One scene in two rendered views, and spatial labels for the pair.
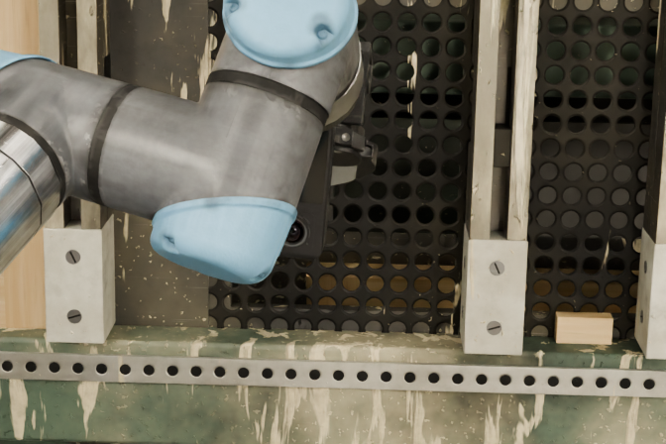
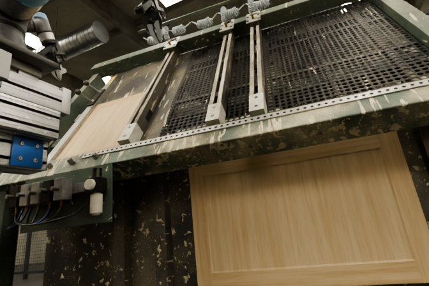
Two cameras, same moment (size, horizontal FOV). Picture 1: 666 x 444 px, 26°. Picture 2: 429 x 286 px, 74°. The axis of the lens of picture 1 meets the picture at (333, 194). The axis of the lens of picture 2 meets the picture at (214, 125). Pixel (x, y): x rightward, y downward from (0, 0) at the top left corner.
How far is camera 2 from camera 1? 1.74 m
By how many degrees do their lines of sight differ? 69
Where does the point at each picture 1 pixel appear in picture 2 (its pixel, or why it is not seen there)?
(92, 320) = (127, 135)
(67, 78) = not seen: outside the picture
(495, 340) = (212, 117)
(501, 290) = (214, 110)
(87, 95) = not seen: outside the picture
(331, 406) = (173, 142)
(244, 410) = (153, 148)
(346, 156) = (153, 10)
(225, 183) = not seen: outside the picture
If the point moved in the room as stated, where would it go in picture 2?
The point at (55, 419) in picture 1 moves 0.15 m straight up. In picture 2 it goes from (111, 159) to (112, 127)
